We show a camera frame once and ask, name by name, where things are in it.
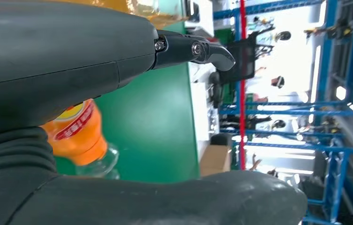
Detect yellow tape sheet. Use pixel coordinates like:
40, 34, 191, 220
52, 0, 191, 30

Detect green work table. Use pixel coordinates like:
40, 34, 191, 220
54, 0, 200, 184

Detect black office chair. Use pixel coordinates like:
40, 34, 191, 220
223, 26, 275, 85

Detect brown cardboard box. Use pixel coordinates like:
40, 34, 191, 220
199, 144, 233, 178

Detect red pole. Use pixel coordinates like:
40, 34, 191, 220
239, 0, 247, 171

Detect blue metal rack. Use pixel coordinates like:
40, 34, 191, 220
213, 0, 353, 225

